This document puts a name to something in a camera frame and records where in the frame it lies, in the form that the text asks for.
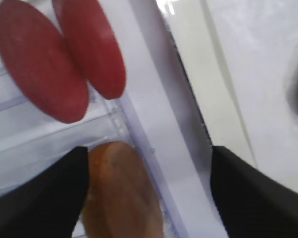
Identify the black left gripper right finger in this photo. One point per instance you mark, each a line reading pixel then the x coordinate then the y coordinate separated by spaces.
pixel 250 204

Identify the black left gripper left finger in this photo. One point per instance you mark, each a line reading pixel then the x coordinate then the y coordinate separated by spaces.
pixel 49 205

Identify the red tomato slice left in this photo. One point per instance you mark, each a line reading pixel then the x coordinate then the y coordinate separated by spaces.
pixel 36 56

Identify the red tomato slice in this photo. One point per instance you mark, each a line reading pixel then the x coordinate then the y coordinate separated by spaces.
pixel 93 45
pixel 36 56

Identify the red tomato slice right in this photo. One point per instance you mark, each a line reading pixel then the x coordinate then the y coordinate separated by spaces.
pixel 93 45

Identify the clear acrylic left rack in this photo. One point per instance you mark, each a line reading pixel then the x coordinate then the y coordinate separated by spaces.
pixel 156 115

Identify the cream metal baking tray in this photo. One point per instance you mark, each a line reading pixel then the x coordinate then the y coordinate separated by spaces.
pixel 193 31

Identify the white parchment paper sheet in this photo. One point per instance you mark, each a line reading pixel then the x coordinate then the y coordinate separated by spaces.
pixel 259 39

